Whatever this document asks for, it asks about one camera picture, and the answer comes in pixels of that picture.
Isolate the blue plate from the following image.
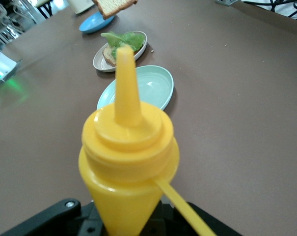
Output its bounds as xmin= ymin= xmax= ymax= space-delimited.
xmin=79 ymin=11 xmax=116 ymax=34

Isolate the toasted bread slice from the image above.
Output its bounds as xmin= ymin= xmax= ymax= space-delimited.
xmin=92 ymin=0 xmax=138 ymax=20
xmin=103 ymin=44 xmax=141 ymax=66

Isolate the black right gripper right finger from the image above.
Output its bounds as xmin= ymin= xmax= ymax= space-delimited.
xmin=150 ymin=200 xmax=240 ymax=236

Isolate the black cable tangle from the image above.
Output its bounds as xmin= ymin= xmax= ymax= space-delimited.
xmin=243 ymin=0 xmax=297 ymax=19

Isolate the yellow squeeze bottle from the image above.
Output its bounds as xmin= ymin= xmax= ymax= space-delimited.
xmin=78 ymin=48 xmax=222 ymax=236

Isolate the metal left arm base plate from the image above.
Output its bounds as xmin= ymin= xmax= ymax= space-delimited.
xmin=0 ymin=53 xmax=23 ymax=90

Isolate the mint green plate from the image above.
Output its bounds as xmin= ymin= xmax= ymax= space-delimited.
xmin=96 ymin=65 xmax=175 ymax=116

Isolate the beige plate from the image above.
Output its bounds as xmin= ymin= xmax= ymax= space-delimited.
xmin=93 ymin=30 xmax=148 ymax=73

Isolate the green lettuce leaf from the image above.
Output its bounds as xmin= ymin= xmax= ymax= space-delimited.
xmin=100 ymin=31 xmax=147 ymax=54

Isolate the white two-slot toaster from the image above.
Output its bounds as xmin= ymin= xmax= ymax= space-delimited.
xmin=67 ymin=0 xmax=96 ymax=15

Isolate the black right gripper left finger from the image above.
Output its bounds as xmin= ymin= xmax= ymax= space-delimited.
xmin=0 ymin=198 xmax=104 ymax=236

